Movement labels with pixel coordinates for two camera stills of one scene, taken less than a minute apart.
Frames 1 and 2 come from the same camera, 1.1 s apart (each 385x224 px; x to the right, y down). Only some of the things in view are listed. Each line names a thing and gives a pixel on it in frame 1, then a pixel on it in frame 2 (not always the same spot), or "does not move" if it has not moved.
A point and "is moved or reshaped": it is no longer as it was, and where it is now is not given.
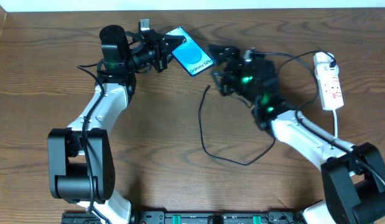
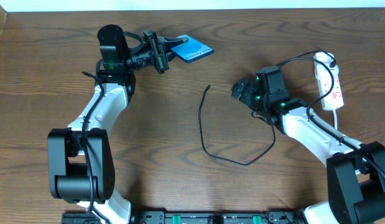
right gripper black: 228,66 to 246,92
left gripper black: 161,54 does not move
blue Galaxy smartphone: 190,55 is moved or reshaped
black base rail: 193,217 does not move
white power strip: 326,72 does not move
